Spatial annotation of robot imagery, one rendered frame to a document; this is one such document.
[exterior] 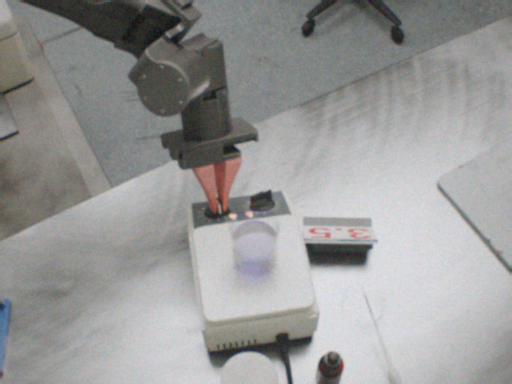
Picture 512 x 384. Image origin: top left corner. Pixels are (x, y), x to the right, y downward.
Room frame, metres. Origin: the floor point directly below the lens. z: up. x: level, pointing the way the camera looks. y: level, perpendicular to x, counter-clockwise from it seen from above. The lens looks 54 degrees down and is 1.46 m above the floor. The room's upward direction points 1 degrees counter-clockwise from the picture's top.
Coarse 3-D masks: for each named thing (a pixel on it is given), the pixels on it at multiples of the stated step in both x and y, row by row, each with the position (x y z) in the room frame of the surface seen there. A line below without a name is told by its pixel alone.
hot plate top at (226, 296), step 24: (288, 216) 0.41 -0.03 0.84; (216, 240) 0.38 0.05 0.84; (288, 240) 0.38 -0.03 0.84; (216, 264) 0.35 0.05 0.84; (288, 264) 0.35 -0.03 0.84; (216, 288) 0.32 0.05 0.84; (240, 288) 0.32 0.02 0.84; (264, 288) 0.32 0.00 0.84; (288, 288) 0.32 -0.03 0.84; (312, 288) 0.31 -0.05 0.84; (216, 312) 0.29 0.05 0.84; (240, 312) 0.29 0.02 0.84; (264, 312) 0.29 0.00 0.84; (288, 312) 0.29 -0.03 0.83
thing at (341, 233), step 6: (306, 228) 0.44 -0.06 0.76; (312, 228) 0.44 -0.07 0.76; (318, 228) 0.44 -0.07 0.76; (324, 228) 0.44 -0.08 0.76; (330, 228) 0.44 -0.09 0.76; (336, 228) 0.44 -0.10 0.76; (342, 228) 0.44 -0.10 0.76; (348, 228) 0.44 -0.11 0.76; (354, 228) 0.44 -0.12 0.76; (360, 228) 0.44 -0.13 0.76; (366, 228) 0.44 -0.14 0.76; (306, 234) 0.42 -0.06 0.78; (312, 234) 0.42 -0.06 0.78; (318, 234) 0.42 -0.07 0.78; (324, 234) 0.42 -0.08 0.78; (330, 234) 0.42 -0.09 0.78; (336, 234) 0.42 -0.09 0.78; (342, 234) 0.42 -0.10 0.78; (348, 234) 0.42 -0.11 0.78; (354, 234) 0.42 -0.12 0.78; (360, 234) 0.42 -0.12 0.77; (366, 234) 0.42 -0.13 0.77; (372, 234) 0.42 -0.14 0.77
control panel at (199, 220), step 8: (272, 192) 0.48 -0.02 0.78; (280, 192) 0.48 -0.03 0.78; (232, 200) 0.47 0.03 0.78; (240, 200) 0.47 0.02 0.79; (248, 200) 0.47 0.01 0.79; (280, 200) 0.46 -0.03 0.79; (192, 208) 0.46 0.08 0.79; (200, 208) 0.45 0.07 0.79; (232, 208) 0.45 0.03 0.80; (280, 208) 0.44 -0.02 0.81; (288, 208) 0.44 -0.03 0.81; (200, 216) 0.44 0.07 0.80; (224, 216) 0.43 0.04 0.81; (200, 224) 0.42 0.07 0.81; (208, 224) 0.42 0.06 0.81; (216, 224) 0.41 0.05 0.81
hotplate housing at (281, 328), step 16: (192, 224) 0.42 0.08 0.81; (192, 240) 0.39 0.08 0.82; (192, 256) 0.37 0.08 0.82; (240, 320) 0.29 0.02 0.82; (256, 320) 0.29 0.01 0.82; (272, 320) 0.29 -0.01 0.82; (288, 320) 0.29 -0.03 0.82; (304, 320) 0.29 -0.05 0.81; (208, 336) 0.27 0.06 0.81; (224, 336) 0.28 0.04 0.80; (240, 336) 0.28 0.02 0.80; (256, 336) 0.28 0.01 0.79; (272, 336) 0.28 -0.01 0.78; (288, 336) 0.28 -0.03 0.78; (304, 336) 0.29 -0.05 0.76; (288, 352) 0.26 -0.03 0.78
